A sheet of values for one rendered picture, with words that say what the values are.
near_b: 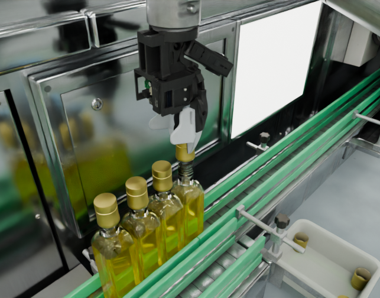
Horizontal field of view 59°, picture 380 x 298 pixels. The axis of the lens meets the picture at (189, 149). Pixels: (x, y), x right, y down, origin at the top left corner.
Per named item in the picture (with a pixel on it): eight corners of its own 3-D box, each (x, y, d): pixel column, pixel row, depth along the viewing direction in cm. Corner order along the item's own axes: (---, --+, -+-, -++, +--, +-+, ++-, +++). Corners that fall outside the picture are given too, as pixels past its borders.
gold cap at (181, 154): (186, 148, 64) (186, 128, 62) (198, 156, 62) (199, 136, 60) (171, 155, 62) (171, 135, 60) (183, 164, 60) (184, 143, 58)
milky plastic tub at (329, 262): (295, 236, 98) (301, 214, 93) (375, 285, 85) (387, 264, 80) (260, 274, 87) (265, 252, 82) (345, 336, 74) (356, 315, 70)
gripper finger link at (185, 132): (166, 162, 57) (159, 110, 53) (194, 149, 60) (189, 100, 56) (178, 169, 55) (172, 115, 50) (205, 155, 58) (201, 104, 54)
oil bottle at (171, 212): (168, 252, 78) (164, 181, 65) (185, 267, 74) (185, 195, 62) (149, 267, 74) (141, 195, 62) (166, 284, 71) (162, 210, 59)
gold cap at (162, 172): (164, 176, 63) (163, 156, 60) (176, 185, 61) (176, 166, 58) (148, 184, 61) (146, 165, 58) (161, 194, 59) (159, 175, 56)
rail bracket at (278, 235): (239, 227, 83) (244, 188, 76) (301, 268, 74) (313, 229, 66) (231, 234, 81) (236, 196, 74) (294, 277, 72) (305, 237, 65)
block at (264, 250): (243, 250, 86) (246, 231, 82) (275, 272, 81) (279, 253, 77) (234, 258, 84) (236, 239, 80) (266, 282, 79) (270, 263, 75)
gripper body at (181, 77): (135, 103, 54) (129, 25, 48) (177, 89, 59) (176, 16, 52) (163, 122, 49) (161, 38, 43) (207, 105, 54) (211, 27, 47)
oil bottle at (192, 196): (186, 238, 81) (185, 168, 69) (203, 252, 78) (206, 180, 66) (169, 252, 78) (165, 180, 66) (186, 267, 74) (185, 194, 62)
